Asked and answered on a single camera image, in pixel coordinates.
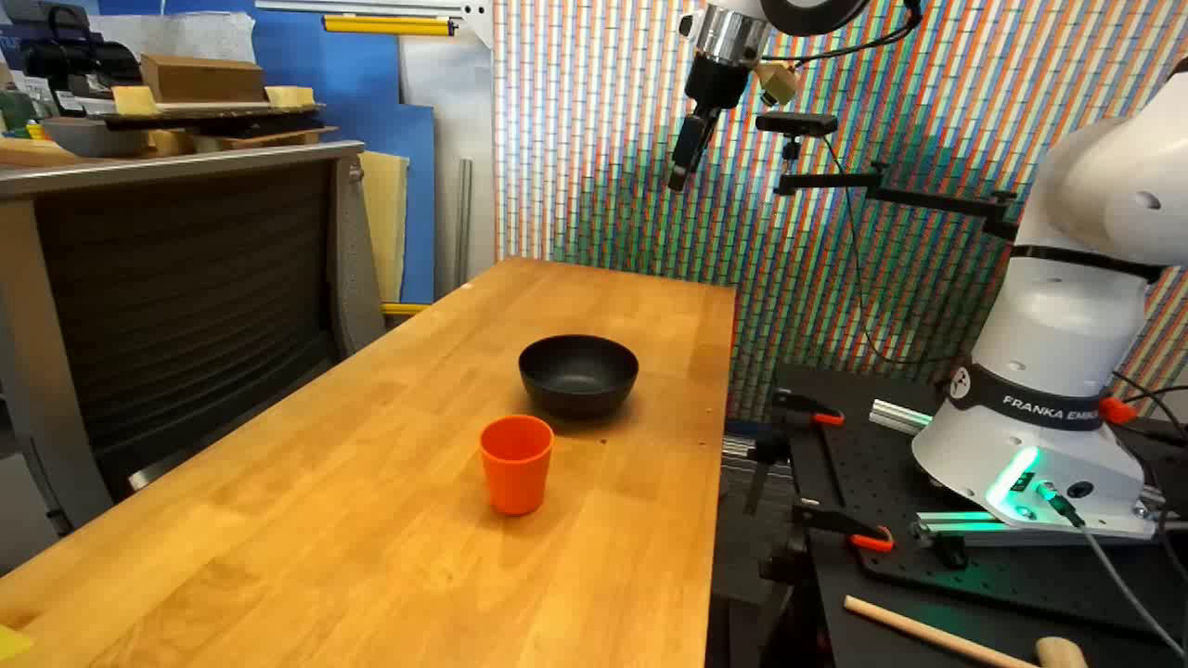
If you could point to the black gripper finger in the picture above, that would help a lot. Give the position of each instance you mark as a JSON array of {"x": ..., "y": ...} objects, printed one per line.
[{"x": 689, "y": 152}]

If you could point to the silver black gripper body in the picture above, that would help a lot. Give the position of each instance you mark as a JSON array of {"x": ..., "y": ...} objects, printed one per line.
[{"x": 724, "y": 42}]

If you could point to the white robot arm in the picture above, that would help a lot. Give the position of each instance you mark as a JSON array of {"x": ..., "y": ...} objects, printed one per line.
[{"x": 1023, "y": 420}]

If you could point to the black bowl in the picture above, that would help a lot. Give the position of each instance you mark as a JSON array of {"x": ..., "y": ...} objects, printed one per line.
[{"x": 576, "y": 377}]

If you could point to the orange plastic cup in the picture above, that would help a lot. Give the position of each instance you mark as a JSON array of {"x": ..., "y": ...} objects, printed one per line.
[{"x": 517, "y": 462}]

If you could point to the orange black clamp upper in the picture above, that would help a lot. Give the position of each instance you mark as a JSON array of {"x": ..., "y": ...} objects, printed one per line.
[{"x": 795, "y": 409}]

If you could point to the orange black clamp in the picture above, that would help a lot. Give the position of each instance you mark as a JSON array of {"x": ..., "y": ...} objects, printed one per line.
[
  {"x": 795, "y": 409},
  {"x": 864, "y": 536}
]

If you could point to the yellow level bar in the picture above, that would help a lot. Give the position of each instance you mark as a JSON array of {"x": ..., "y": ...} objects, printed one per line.
[{"x": 387, "y": 25}]

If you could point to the orange black clamp lower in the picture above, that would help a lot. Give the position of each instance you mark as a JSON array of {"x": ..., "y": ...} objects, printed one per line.
[{"x": 864, "y": 536}]

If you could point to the wooden box on cabinet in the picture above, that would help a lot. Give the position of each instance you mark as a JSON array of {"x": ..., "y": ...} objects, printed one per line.
[{"x": 178, "y": 80}]

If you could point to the grey mesh cabinet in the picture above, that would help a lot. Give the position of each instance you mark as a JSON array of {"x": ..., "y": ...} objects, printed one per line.
[{"x": 151, "y": 306}]

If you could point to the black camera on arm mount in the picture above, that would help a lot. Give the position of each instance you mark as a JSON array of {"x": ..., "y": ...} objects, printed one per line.
[{"x": 991, "y": 213}]

